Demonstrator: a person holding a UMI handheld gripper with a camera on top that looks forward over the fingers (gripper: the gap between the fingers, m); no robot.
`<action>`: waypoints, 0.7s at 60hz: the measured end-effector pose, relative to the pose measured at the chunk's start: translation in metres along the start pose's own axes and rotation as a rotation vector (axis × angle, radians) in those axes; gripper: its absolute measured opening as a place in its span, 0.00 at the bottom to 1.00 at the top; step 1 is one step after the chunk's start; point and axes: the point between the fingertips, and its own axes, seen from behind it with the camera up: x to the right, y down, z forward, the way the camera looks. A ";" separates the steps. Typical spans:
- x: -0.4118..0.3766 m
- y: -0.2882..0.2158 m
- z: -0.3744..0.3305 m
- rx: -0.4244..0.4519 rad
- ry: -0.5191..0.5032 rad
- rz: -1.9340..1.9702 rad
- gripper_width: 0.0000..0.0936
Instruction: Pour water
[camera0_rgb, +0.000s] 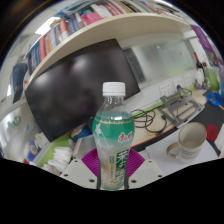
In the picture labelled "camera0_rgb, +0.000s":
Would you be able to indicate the white tissue pile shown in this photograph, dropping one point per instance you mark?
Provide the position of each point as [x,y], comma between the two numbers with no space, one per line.
[60,158]

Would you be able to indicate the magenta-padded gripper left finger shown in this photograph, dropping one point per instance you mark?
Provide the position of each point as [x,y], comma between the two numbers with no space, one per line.
[78,171]

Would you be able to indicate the blue package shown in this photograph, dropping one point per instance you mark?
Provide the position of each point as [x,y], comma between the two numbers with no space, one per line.
[81,131]

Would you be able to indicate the dark wine bottle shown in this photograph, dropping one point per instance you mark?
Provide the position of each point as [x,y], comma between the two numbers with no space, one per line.
[199,62]

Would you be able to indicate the black desk mat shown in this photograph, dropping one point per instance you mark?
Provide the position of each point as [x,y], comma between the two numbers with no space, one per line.
[210,115]

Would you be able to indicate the green-labelled tea drink bottle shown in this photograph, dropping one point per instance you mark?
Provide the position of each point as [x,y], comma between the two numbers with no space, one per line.
[113,133]

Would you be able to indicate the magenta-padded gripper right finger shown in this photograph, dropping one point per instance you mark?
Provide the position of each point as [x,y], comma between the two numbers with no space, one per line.
[146,171]

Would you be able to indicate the cream patterned ceramic mug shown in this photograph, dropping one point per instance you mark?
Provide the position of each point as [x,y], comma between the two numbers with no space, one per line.
[193,141]

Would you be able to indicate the white wall socket panel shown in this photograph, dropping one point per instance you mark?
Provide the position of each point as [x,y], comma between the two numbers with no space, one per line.
[175,85]

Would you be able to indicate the black computer monitor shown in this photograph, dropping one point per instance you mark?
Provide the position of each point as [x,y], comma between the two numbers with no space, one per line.
[76,90]

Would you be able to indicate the wooden shelf with books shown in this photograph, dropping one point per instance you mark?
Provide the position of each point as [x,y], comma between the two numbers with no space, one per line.
[110,30]

